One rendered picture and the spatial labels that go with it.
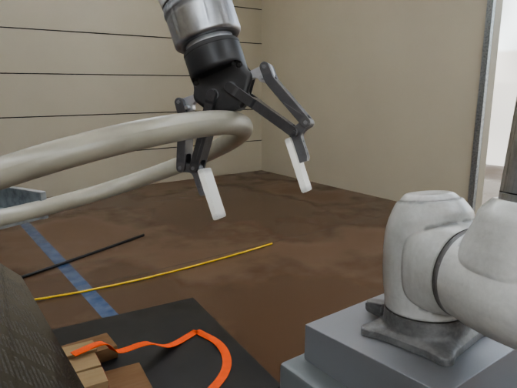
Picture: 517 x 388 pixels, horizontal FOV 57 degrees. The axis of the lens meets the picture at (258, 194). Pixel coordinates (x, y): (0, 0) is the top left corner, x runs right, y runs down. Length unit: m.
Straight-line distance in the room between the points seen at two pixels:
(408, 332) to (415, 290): 0.09
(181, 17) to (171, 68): 6.34
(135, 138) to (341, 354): 0.62
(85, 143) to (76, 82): 6.00
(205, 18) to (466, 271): 0.51
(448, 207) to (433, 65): 4.80
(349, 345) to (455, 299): 0.24
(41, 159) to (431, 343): 0.70
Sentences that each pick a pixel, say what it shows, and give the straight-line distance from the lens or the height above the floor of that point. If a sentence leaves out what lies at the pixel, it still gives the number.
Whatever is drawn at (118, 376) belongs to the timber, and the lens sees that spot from 2.35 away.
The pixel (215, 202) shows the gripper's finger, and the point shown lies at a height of 1.20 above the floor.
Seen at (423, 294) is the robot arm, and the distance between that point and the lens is 0.86.
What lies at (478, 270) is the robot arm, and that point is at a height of 1.09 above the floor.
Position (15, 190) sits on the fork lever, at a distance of 1.00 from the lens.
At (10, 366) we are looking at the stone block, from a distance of 1.15.
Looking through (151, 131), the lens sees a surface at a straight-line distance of 0.50.
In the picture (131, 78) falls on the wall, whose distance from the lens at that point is 6.72.
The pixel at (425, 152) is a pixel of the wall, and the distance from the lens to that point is 5.68.
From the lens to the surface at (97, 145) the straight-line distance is 0.49.
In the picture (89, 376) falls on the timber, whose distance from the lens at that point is 2.19.
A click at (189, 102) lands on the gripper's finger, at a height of 1.33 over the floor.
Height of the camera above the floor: 1.35
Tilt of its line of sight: 13 degrees down
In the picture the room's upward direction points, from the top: straight up
